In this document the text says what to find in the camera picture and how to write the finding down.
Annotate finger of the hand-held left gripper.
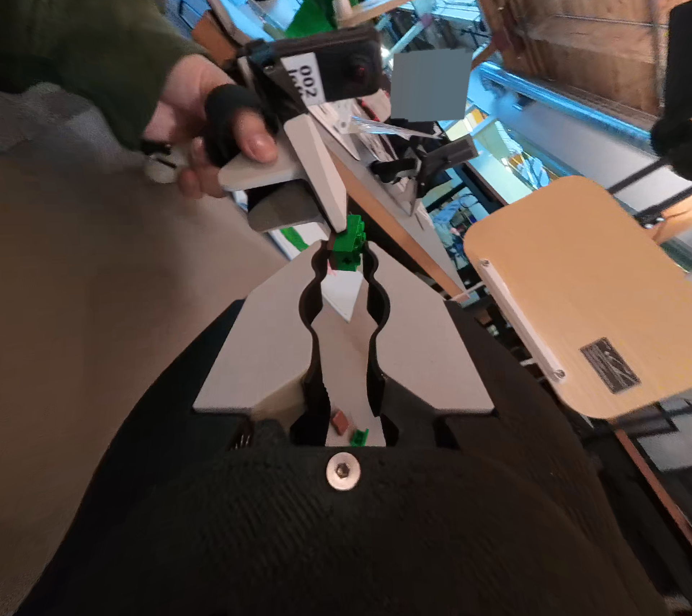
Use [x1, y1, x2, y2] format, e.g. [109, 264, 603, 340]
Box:
[218, 150, 327, 234]
[283, 113, 348, 234]

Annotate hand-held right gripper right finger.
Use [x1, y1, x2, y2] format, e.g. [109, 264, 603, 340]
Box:
[367, 242, 495, 419]

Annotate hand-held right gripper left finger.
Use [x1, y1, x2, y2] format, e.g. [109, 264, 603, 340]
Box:
[192, 240, 328, 425]

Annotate green and brown lego assembly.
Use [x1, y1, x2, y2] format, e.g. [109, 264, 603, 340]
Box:
[328, 213, 369, 272]

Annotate person's left forearm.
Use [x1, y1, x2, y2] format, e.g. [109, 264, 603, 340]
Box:
[0, 0, 213, 150]

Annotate person's left hand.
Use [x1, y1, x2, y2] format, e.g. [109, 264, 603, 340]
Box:
[143, 57, 280, 199]

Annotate white paper sheet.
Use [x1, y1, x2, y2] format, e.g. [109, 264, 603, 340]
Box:
[321, 270, 366, 323]

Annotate blurred black object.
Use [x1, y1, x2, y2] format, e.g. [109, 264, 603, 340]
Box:
[650, 1, 692, 172]

